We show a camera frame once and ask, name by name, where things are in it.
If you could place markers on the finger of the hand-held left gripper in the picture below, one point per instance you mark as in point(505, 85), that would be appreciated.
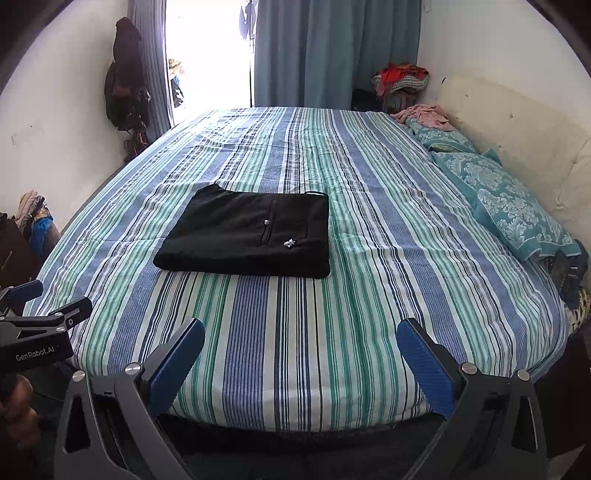
point(64, 311)
point(25, 291)

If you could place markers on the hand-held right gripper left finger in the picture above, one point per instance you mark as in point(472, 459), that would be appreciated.
point(178, 364)

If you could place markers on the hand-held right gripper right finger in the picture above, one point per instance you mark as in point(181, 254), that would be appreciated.
point(425, 369)

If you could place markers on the black pants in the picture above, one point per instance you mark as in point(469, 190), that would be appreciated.
point(240, 230)

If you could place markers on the person's left hand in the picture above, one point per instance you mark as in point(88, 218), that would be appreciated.
point(21, 410)

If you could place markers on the dark wooden furniture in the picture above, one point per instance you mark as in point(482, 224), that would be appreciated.
point(16, 254)

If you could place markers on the pile of colourful clothes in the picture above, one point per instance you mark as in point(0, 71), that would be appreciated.
point(39, 226)

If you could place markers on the striped bed sheet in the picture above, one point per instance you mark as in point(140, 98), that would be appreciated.
point(323, 323)

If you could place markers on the black and white patterned pillow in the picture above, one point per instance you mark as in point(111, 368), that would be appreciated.
point(581, 311)

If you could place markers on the dark blue jeans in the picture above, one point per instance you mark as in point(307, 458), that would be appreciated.
point(577, 277)

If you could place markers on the teal patterned pillow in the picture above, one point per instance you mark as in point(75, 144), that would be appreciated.
point(512, 207)
point(443, 136)

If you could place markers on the dark hanging clothes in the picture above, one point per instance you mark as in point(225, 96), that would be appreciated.
point(127, 78)

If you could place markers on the pink cloth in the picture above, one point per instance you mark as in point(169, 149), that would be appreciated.
point(425, 115)

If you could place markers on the clothes outside window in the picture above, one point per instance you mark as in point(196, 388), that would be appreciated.
point(176, 83)

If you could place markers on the cream padded headboard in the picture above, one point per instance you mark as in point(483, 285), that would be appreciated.
point(521, 134)

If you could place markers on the striped curtain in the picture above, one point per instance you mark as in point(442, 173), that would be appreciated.
point(150, 69)

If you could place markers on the black bag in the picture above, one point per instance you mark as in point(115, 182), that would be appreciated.
point(364, 99)

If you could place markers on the red clothes pile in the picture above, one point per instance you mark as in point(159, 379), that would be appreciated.
point(399, 81)

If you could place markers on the blue curtain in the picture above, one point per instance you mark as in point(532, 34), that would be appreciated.
point(337, 50)

